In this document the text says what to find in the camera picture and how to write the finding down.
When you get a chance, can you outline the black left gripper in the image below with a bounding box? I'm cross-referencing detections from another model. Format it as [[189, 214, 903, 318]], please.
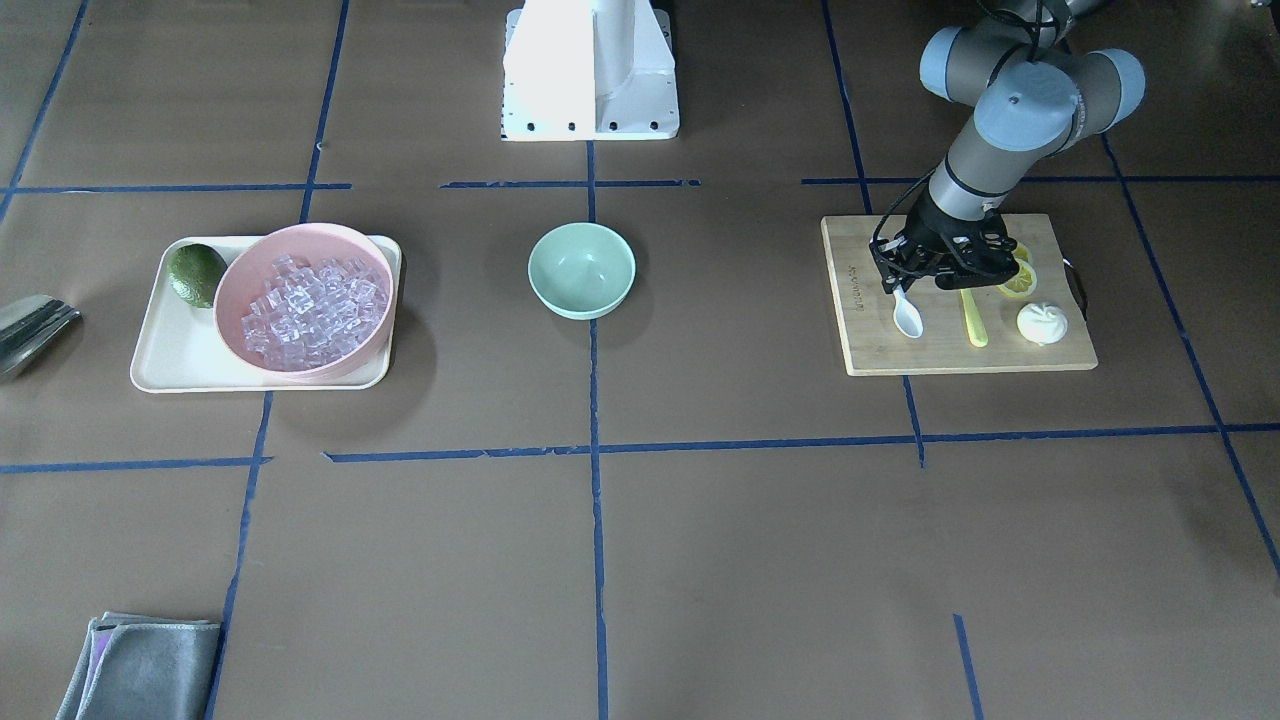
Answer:
[[868, 193, 1018, 295]]

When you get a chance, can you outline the white plastic spoon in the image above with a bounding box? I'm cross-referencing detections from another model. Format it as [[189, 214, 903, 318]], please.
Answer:
[[892, 284, 924, 340]]

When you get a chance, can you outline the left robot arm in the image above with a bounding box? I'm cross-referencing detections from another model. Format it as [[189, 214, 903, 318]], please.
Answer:
[[869, 1, 1146, 293]]

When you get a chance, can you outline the mint green bowl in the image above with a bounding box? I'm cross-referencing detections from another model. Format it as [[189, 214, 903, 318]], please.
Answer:
[[527, 222, 637, 322]]

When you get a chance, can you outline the pink bowl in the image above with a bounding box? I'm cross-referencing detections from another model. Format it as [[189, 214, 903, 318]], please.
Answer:
[[212, 223, 399, 384]]

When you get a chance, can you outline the steel ice scoop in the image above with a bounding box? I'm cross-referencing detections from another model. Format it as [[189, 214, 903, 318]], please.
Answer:
[[1, 293, 82, 383]]

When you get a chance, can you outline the bamboo cutting board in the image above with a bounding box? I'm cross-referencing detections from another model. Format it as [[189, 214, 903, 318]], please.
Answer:
[[820, 214, 1098, 375]]

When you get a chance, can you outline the yellow-green plastic knife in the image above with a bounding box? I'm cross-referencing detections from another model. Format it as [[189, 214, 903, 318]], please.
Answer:
[[959, 288, 989, 348]]

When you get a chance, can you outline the lower lemon slice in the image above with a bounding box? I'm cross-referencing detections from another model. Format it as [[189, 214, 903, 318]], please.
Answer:
[[997, 258, 1038, 300]]

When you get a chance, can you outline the white steamed bun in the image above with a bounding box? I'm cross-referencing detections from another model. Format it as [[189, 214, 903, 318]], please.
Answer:
[[1016, 302, 1069, 346]]

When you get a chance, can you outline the beige plastic tray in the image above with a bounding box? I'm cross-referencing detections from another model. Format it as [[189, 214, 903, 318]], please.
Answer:
[[131, 234, 393, 395]]

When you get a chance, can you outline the folded grey cloth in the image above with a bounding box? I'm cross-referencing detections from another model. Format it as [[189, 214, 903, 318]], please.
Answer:
[[55, 611, 221, 719]]

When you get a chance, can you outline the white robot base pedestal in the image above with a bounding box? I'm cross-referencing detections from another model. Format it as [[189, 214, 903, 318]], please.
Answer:
[[500, 1, 681, 142]]

